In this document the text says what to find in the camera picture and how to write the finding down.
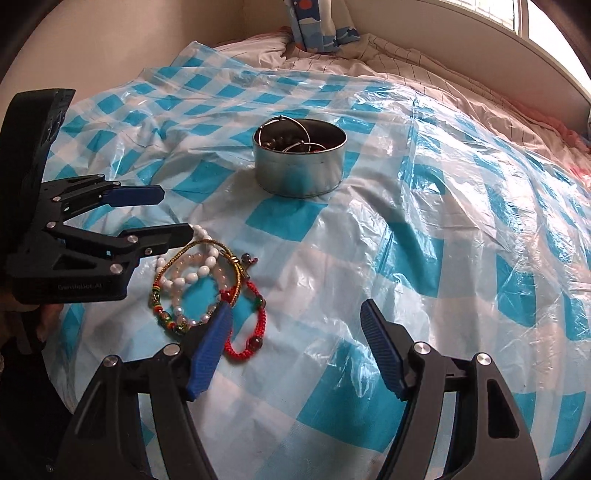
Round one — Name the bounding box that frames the blue white printed pillow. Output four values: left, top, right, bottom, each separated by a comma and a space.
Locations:
284, 0, 363, 52

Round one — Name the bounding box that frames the window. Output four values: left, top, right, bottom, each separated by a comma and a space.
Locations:
443, 0, 591, 70

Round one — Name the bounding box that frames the translucent pearl bead bracelet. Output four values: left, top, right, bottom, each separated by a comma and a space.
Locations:
172, 264, 232, 326

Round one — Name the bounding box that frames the white oval bead bracelet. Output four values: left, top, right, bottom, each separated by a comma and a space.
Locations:
154, 224, 221, 301

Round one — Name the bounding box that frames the person's left hand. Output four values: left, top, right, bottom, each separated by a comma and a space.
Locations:
14, 303, 64, 355

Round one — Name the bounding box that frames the striped bed sheet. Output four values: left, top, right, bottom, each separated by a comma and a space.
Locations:
212, 32, 591, 155

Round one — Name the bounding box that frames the blue checkered plastic sheet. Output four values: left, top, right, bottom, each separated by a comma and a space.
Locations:
44, 41, 591, 480

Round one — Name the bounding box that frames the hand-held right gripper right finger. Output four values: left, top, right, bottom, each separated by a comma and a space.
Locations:
360, 299, 543, 480

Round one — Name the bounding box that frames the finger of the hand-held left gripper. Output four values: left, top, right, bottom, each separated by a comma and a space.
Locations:
46, 223, 195, 274
41, 174, 165, 217

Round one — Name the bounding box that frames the gold braided green bead bracelet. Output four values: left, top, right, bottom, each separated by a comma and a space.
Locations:
148, 239, 259, 334

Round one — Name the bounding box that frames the round metal tin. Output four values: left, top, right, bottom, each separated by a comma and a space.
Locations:
252, 117, 348, 198

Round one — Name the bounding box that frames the red braided cord bracelet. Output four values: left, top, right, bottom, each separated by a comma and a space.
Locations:
219, 278, 269, 361

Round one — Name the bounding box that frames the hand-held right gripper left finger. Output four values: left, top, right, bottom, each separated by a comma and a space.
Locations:
55, 302, 234, 480

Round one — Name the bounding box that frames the dark bead bracelet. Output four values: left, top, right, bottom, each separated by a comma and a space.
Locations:
264, 133, 298, 151

